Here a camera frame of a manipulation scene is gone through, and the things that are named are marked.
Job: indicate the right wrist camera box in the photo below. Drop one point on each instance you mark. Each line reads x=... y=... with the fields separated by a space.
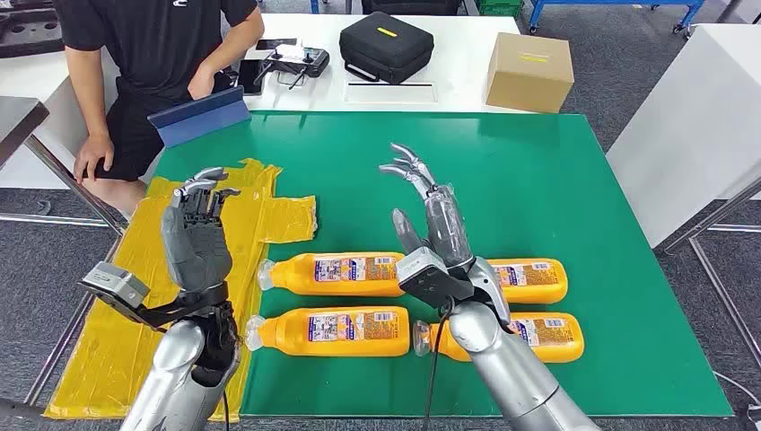
x=425 y=273

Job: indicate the black remote controller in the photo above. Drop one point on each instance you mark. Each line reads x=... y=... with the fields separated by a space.
x=303 y=62

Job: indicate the steel side table frame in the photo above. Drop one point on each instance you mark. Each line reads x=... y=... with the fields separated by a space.
x=734 y=228

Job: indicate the blue trolley frame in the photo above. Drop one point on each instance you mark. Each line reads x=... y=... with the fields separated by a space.
x=315 y=5

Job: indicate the white side table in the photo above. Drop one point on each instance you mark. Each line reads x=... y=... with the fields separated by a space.
x=684 y=131

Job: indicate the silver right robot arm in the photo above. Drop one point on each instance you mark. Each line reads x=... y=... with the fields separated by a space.
x=505 y=363

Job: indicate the green plastic crate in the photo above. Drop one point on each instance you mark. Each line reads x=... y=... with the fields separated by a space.
x=499 y=7

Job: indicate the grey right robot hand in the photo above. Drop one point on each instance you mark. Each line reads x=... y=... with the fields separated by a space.
x=446 y=226

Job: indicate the dark smartphone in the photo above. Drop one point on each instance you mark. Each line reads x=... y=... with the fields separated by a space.
x=276 y=44

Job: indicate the brown cardboard box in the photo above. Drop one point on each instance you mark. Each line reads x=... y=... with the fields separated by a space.
x=529 y=74

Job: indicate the orange detergent bottle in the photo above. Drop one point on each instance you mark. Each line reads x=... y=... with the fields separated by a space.
x=285 y=333
x=541 y=285
x=297 y=276
x=562 y=342

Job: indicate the white bench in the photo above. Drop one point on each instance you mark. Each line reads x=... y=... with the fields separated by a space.
x=24 y=77

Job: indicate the blue tablet case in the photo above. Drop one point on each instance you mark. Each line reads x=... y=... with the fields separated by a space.
x=196 y=119

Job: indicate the grey table with steel leg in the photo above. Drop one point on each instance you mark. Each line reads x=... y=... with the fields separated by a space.
x=18 y=119

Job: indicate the green table mat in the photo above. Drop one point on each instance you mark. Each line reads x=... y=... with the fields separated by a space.
x=535 y=196

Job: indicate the black zipped carrying case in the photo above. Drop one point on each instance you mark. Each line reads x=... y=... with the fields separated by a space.
x=386 y=50

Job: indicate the black moulded tray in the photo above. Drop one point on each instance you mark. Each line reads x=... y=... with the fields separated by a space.
x=30 y=30

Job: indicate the white desk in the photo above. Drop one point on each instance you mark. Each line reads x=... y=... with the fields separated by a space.
x=464 y=65

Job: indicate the black case behind desk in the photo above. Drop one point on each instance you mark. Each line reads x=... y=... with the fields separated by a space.
x=410 y=6

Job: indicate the person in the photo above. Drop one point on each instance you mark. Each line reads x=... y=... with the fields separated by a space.
x=154 y=41

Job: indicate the blue metal cart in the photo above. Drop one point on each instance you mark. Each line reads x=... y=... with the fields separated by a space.
x=618 y=3

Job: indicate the dark tablet device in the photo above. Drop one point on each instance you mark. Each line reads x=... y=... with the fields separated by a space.
x=251 y=77

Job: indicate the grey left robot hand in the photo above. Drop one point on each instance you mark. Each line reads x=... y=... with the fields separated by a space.
x=196 y=250

